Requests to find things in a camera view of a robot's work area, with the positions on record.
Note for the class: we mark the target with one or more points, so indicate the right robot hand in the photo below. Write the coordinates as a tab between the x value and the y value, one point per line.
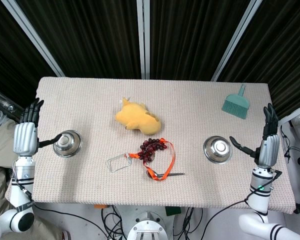
270	150

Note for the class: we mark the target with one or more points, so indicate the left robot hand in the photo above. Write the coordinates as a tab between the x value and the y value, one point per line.
25	137

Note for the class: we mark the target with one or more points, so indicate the metal bowl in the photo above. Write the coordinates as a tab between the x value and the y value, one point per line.
218	150
68	143

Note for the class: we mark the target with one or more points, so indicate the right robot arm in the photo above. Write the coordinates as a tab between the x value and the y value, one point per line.
260	200

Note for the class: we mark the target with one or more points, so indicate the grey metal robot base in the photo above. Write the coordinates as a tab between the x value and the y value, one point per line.
150	227

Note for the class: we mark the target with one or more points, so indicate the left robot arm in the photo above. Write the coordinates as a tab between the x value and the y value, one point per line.
21	195

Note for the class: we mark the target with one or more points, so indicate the shiny metal bar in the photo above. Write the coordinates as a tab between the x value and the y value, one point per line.
7	106

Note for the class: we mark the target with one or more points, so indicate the white machine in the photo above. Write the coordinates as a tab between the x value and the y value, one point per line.
298	125

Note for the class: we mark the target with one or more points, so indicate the teal hand brush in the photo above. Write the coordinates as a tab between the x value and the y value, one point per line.
236	106

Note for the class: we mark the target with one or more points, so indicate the beige waffle tablecloth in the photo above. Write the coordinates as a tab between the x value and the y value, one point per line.
90	105

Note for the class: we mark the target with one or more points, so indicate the clear badge holder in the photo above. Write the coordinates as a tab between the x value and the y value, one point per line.
109	166

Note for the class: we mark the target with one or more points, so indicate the black curtain panel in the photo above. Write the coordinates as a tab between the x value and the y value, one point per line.
5	50
90	37
285	50
190	37

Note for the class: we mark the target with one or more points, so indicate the metal spoon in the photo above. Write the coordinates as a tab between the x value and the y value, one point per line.
176	173

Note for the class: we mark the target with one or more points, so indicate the yellow plush toy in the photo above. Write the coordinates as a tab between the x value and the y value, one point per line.
137	117

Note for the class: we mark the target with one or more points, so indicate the green box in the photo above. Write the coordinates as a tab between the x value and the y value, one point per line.
173	211

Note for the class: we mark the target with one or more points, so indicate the dark red grape bunch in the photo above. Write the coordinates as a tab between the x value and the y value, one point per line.
148	148

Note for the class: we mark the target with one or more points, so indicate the aluminium frame post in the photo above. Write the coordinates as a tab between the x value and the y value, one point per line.
37	40
143	37
236	37

